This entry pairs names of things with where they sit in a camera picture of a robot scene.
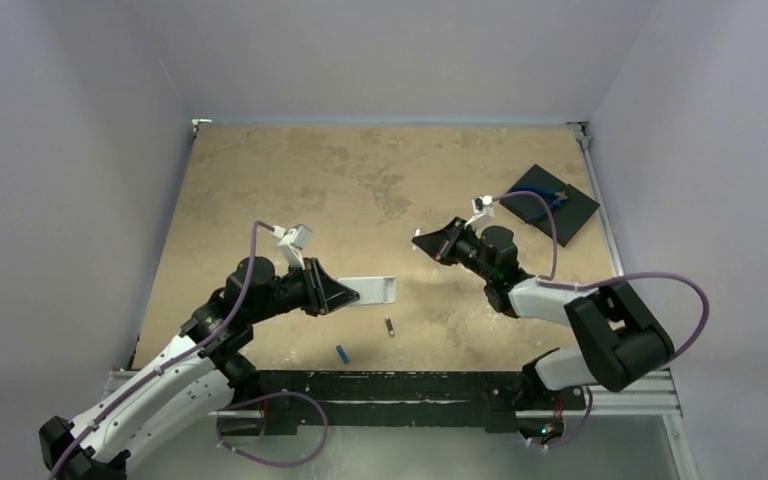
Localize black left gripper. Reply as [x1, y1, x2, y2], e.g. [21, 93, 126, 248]
[247, 256, 358, 324]

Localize white remote control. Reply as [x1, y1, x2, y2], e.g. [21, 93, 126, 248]
[338, 276, 397, 307]

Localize black AAA battery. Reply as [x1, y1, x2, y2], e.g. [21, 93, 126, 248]
[385, 317, 395, 338]

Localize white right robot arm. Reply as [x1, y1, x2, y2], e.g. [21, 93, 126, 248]
[412, 217, 675, 407]

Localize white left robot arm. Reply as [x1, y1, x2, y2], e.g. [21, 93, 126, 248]
[39, 256, 362, 479]

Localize blue AAA battery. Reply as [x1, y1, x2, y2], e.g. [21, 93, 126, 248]
[336, 345, 350, 364]

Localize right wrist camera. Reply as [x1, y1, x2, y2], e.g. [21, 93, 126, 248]
[466, 195, 495, 232]

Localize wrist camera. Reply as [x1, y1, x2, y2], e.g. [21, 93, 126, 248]
[273, 224, 313, 269]
[466, 195, 495, 232]

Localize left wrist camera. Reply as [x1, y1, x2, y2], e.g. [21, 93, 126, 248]
[273, 224, 313, 269]

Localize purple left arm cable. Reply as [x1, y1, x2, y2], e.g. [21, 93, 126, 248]
[46, 221, 286, 480]

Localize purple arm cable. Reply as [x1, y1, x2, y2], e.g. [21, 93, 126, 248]
[489, 190, 711, 362]
[46, 221, 286, 480]

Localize blue handled pliers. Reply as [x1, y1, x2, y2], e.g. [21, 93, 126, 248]
[524, 187, 568, 224]

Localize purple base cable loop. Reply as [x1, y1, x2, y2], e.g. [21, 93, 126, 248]
[215, 389, 330, 469]

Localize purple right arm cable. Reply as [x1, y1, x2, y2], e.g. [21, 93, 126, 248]
[489, 190, 711, 362]

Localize aluminium frame rail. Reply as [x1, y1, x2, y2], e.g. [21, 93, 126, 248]
[101, 369, 683, 418]

